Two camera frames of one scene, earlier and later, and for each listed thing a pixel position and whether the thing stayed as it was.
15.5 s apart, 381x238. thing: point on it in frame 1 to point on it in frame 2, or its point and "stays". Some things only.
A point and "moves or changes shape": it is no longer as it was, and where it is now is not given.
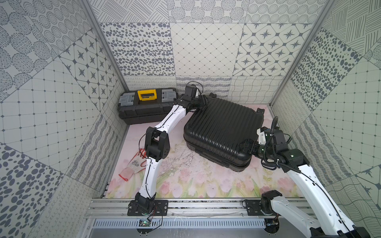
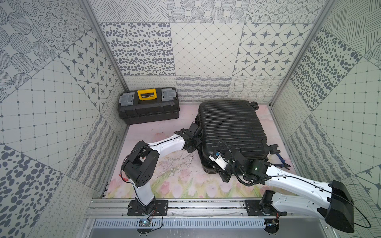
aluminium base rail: (114, 214) stays
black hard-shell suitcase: (216, 130) moves or changes shape
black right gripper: (247, 142) to (223, 177)
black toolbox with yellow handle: (144, 106) stays
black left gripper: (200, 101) to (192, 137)
